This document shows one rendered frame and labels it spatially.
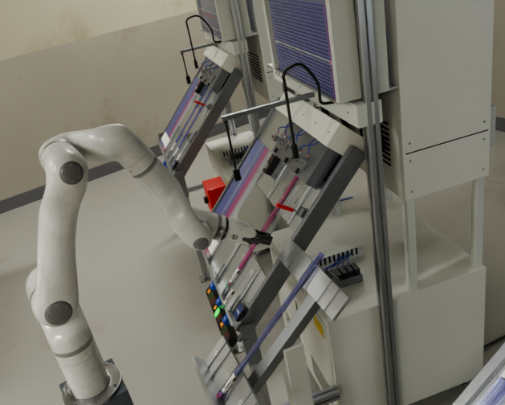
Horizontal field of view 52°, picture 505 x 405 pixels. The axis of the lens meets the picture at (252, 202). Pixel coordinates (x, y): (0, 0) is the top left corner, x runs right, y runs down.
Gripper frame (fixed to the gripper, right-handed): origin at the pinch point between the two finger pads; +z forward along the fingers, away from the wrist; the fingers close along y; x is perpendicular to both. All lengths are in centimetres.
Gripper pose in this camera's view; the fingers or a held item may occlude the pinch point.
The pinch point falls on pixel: (264, 238)
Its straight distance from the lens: 173.6
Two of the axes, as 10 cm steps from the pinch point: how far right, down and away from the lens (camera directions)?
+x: -3.6, 8.9, 2.8
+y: -2.8, -3.9, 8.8
